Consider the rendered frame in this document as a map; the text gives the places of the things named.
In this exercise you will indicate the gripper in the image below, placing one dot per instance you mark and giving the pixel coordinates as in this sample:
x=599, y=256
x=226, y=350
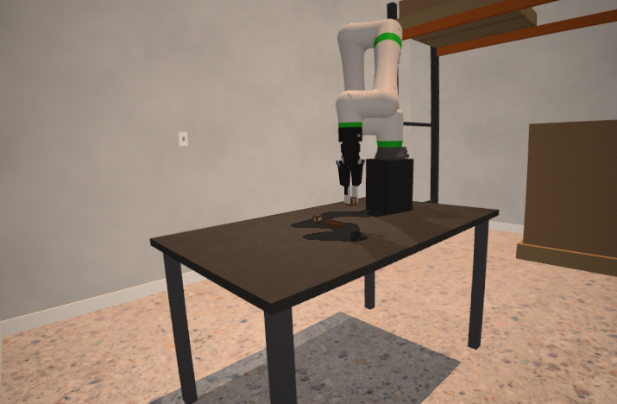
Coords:
x=349, y=151

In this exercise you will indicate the orange rectangular tray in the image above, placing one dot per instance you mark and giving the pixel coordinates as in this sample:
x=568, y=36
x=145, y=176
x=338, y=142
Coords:
x=334, y=223

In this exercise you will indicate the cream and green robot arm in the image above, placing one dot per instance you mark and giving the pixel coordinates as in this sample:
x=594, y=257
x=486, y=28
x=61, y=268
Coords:
x=355, y=105

